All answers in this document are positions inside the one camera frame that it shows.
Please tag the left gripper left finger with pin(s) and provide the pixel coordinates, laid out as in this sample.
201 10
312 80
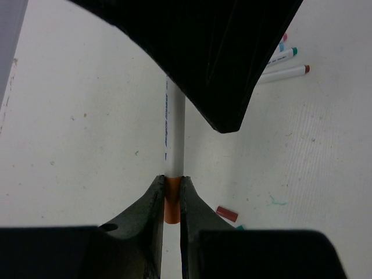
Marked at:
127 246

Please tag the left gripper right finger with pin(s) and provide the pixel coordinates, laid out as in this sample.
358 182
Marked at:
212 248

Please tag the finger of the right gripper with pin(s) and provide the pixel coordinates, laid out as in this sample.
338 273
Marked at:
214 51

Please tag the orange cap marker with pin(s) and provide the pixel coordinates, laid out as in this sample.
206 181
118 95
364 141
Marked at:
174 136

